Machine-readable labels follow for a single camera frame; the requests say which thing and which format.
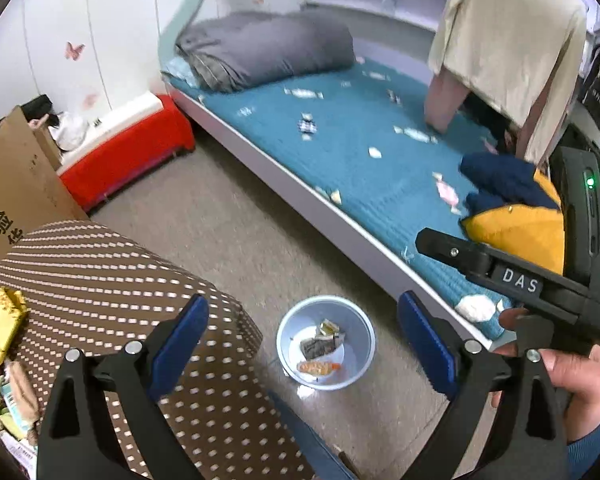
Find pale green wrapper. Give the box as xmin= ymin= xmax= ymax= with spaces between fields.
xmin=0 ymin=375 xmax=31 ymax=438

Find navy blue cloth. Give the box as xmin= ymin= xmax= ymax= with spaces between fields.
xmin=460 ymin=152 xmax=561 ymax=216

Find yellow cloth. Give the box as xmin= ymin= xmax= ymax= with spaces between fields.
xmin=461 ymin=172 xmax=566 ymax=276

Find cardboard box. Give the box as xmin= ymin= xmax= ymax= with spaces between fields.
xmin=0 ymin=105 xmax=90 ymax=266

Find teal quilted mattress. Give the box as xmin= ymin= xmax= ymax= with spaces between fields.
xmin=161 ymin=55 xmax=566 ymax=341

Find white printed paper packet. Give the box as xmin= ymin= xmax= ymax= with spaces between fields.
xmin=1 ymin=432 xmax=39 ymax=479

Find person's right forearm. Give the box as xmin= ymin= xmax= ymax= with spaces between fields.
xmin=565 ymin=417 xmax=600 ymax=480

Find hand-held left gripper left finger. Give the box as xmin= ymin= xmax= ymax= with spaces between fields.
xmin=36 ymin=294 xmax=211 ymax=480

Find yellow packet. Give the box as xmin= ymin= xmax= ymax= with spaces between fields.
xmin=0 ymin=287 xmax=29 ymax=367

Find brown wrapper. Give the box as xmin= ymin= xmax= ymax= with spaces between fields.
xmin=7 ymin=361 xmax=41 ymax=423

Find round table with dotted cloth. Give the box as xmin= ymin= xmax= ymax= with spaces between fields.
xmin=0 ymin=219 xmax=316 ymax=480

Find bed with teal sheet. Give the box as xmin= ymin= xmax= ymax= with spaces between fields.
xmin=157 ymin=0 xmax=506 ymax=352

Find pale blue plastic basin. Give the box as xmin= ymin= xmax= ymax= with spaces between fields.
xmin=276 ymin=296 xmax=376 ymax=392

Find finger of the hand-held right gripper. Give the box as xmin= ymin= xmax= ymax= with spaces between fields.
xmin=415 ymin=228 xmax=491 ymax=278

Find person's right hand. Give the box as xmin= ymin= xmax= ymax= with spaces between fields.
xmin=490 ymin=308 xmax=600 ymax=443

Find beige hanging garment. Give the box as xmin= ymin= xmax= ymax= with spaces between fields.
xmin=427 ymin=0 xmax=588 ymax=133

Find pink hanging pants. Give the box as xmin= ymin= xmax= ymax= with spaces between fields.
xmin=424 ymin=67 xmax=553 ymax=166

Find grey folded quilt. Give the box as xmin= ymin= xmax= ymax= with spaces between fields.
xmin=175 ymin=10 xmax=356 ymax=93

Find red cabinet with white top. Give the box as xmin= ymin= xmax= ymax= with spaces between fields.
xmin=57 ymin=94 xmax=197 ymax=213

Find grey crumpled wrapper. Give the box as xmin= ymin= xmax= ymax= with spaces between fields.
xmin=300 ymin=336 xmax=346 ymax=361

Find orange snack packet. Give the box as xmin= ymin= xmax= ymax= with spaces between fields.
xmin=297 ymin=359 xmax=342 ymax=377

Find white plastic bag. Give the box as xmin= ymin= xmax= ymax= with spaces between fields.
xmin=47 ymin=112 xmax=91 ymax=152

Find light blue pillow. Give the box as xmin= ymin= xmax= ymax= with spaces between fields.
xmin=162 ymin=55 xmax=201 ymax=87

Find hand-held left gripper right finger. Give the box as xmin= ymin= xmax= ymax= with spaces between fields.
xmin=397 ymin=290 xmax=568 ymax=480

